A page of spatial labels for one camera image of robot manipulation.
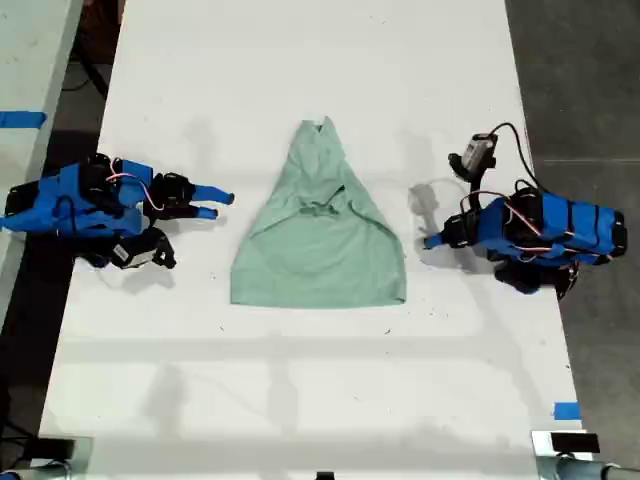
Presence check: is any pale green t-shirt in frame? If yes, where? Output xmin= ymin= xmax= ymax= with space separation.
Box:
xmin=229 ymin=115 xmax=408 ymax=310

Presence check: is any long blue tape strip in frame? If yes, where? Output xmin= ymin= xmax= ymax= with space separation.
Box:
xmin=0 ymin=110 xmax=48 ymax=131

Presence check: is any pale side table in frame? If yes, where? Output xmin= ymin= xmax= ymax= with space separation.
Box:
xmin=0 ymin=0 xmax=85 ymax=321

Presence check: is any short blue tape strip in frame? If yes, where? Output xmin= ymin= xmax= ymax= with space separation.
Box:
xmin=553 ymin=400 xmax=582 ymax=422

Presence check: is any metal mounting plate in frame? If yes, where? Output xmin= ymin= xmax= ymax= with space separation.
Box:
xmin=530 ymin=429 xmax=609 ymax=480

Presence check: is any small black box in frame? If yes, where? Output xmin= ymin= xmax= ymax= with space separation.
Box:
xmin=35 ymin=437 xmax=77 ymax=460
xmin=549 ymin=432 xmax=601 ymax=456

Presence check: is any black camera stalk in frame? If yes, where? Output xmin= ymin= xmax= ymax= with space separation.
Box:
xmin=467 ymin=168 xmax=489 ymax=214

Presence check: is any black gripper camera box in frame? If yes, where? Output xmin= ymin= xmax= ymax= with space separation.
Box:
xmin=109 ymin=227 xmax=178 ymax=272
xmin=447 ymin=131 xmax=499 ymax=181

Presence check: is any black camera cable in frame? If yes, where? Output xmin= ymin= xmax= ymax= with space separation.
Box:
xmin=488 ymin=121 xmax=542 ymax=194

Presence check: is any black floor cable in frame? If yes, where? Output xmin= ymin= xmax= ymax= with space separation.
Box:
xmin=63 ymin=47 xmax=110 ymax=99

